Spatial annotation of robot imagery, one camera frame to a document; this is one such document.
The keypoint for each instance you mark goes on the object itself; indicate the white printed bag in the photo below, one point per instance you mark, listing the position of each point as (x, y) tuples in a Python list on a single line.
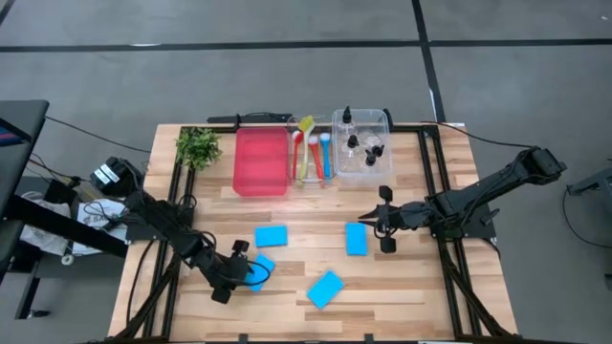
[(102, 215)]

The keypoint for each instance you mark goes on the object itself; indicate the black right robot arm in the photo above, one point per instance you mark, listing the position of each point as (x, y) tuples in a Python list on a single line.
[(502, 179)]

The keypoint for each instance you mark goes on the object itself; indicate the red translucent plastic bin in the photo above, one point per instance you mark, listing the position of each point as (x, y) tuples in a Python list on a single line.
[(260, 162)]

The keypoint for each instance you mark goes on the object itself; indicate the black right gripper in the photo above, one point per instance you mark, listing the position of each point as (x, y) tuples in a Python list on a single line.
[(399, 217)]

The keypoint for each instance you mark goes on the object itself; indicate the white tape roll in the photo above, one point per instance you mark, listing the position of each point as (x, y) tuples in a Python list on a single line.
[(67, 259)]

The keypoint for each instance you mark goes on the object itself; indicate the green plant in white pot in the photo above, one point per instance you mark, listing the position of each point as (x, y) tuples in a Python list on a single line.
[(198, 148)]

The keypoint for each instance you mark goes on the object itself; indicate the narrow clear plastic bin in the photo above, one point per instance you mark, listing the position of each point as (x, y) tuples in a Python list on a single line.
[(311, 182)]

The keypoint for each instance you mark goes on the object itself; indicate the black power strip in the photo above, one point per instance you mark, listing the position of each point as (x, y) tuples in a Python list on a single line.
[(248, 117)]

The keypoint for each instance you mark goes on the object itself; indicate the blue cellulose sponge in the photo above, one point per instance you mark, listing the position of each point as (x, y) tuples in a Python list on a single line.
[(264, 266), (271, 236), (356, 239), (325, 289)]

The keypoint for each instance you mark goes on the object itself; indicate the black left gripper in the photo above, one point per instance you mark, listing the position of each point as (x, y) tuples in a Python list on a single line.
[(225, 277)]

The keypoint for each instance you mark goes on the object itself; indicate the black aluminium rig frame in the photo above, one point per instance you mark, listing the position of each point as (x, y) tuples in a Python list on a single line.
[(411, 128)]

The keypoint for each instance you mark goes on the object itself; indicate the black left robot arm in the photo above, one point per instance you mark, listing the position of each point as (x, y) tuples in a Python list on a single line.
[(162, 217)]

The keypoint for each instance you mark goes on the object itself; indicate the blue dish brush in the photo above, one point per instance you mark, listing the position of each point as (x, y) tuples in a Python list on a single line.
[(326, 157)]

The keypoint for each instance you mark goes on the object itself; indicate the large clear plastic bin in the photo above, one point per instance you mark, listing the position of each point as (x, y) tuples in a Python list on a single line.
[(382, 124)]

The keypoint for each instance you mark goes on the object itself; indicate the black desk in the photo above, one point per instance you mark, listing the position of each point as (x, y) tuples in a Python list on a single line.
[(19, 143)]

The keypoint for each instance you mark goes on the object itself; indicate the grey crumpled bag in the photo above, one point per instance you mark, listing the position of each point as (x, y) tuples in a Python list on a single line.
[(43, 229)]

